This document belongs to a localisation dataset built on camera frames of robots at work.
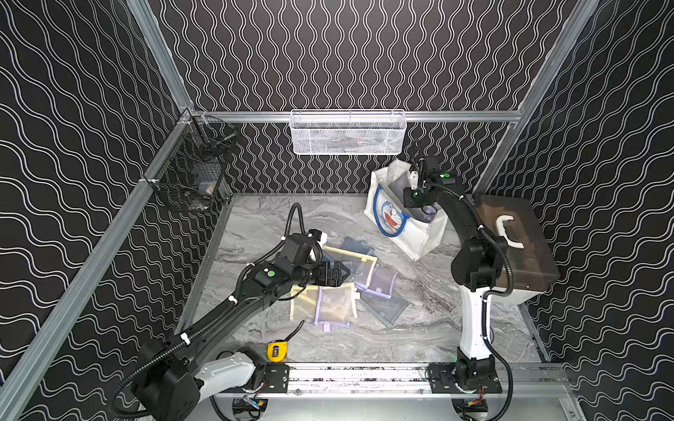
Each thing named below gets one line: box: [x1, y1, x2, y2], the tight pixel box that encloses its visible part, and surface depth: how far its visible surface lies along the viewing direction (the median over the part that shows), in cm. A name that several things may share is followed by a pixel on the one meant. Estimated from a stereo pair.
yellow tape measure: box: [265, 319, 306, 364], surface depth 80 cm
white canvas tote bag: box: [364, 158, 449, 262], surface depth 100 cm
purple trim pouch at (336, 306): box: [313, 282, 361, 333], surface depth 87 cm
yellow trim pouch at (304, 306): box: [289, 285, 319, 324], surface depth 88 cm
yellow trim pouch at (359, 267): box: [322, 244, 379, 288], surface depth 97 cm
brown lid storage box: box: [475, 194, 561, 305], surface depth 87 cm
